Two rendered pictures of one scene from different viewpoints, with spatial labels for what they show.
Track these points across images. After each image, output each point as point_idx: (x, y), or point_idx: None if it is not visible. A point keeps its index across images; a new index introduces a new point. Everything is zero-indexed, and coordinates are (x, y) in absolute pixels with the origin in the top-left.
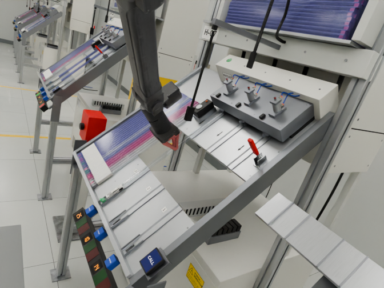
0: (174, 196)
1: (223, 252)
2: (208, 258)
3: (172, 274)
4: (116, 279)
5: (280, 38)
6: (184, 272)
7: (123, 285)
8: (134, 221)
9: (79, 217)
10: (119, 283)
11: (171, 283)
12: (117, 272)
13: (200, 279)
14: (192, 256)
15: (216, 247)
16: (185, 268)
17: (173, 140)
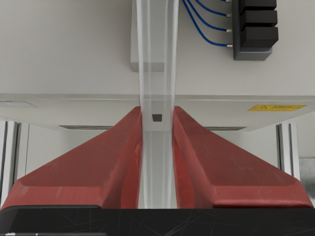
0: (71, 41)
1: (292, 36)
2: (301, 82)
3: (207, 115)
4: (83, 137)
5: None
6: (240, 110)
7: (96, 131)
8: None
9: None
10: (91, 136)
11: (209, 118)
12: (72, 132)
13: (295, 106)
14: (260, 101)
15: (275, 43)
16: (242, 108)
17: (136, 141)
